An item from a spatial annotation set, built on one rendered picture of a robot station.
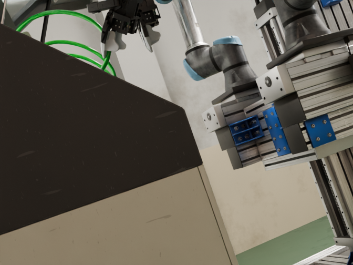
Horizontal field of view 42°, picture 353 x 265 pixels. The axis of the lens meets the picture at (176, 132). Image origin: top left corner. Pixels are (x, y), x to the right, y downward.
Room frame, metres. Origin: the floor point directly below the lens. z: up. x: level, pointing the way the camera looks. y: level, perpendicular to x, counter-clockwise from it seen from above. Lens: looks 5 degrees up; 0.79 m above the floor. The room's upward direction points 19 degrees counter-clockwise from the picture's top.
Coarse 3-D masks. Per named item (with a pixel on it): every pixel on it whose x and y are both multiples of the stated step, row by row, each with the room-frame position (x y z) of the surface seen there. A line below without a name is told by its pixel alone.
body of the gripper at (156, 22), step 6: (144, 0) 1.57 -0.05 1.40; (150, 0) 1.57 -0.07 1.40; (144, 6) 1.57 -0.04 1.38; (150, 6) 1.55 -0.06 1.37; (156, 6) 1.56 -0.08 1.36; (138, 12) 1.54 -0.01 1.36; (144, 12) 1.55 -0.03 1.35; (150, 12) 1.56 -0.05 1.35; (144, 18) 1.56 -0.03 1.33; (150, 18) 1.56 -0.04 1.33; (156, 18) 1.55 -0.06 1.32; (150, 24) 1.60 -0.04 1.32; (156, 24) 1.60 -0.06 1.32
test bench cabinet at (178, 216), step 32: (128, 192) 1.18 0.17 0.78; (160, 192) 1.20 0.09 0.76; (192, 192) 1.22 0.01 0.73; (32, 224) 1.14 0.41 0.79; (64, 224) 1.15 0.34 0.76; (96, 224) 1.17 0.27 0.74; (128, 224) 1.18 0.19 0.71; (160, 224) 1.20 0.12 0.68; (192, 224) 1.21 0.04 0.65; (224, 224) 1.23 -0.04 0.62; (0, 256) 1.12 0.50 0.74; (32, 256) 1.13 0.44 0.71; (64, 256) 1.15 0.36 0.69; (96, 256) 1.16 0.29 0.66; (128, 256) 1.18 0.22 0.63; (160, 256) 1.19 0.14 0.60; (192, 256) 1.21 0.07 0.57; (224, 256) 1.22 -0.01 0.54
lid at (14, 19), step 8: (0, 0) 1.52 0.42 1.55; (8, 0) 1.60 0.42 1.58; (16, 0) 1.65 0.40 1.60; (24, 0) 1.71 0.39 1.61; (32, 0) 1.76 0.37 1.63; (40, 0) 1.80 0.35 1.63; (56, 0) 1.85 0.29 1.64; (0, 8) 1.56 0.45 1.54; (8, 8) 1.65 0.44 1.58; (16, 8) 1.70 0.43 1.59; (24, 8) 1.76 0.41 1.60; (32, 8) 1.79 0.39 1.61; (40, 8) 1.84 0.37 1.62; (0, 16) 1.60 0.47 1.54; (8, 16) 1.66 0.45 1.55; (16, 16) 1.75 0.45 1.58; (24, 16) 1.78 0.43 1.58; (8, 24) 1.71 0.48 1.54; (16, 24) 1.77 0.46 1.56
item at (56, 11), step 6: (42, 12) 1.44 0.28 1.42; (48, 12) 1.43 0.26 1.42; (54, 12) 1.43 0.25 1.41; (60, 12) 1.42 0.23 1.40; (66, 12) 1.42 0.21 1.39; (72, 12) 1.42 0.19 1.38; (30, 18) 1.44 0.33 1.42; (36, 18) 1.45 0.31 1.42; (84, 18) 1.41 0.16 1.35; (90, 18) 1.41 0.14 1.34; (24, 24) 1.45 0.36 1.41; (96, 24) 1.40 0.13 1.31; (18, 30) 1.46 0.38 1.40; (108, 54) 1.40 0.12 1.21; (108, 60) 1.41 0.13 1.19; (102, 66) 1.41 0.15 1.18
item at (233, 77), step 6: (234, 66) 1.88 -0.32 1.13; (240, 66) 1.88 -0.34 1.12; (246, 66) 1.89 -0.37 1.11; (228, 72) 1.90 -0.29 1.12; (234, 72) 1.88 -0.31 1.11; (240, 72) 1.88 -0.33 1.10; (246, 72) 1.88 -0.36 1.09; (252, 72) 1.90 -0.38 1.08; (228, 78) 1.90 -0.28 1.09; (234, 78) 1.89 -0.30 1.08; (240, 78) 1.87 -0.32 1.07; (246, 78) 1.87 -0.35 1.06; (252, 78) 1.87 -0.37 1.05; (228, 84) 1.90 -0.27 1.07; (234, 84) 1.88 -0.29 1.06; (240, 84) 1.87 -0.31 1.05
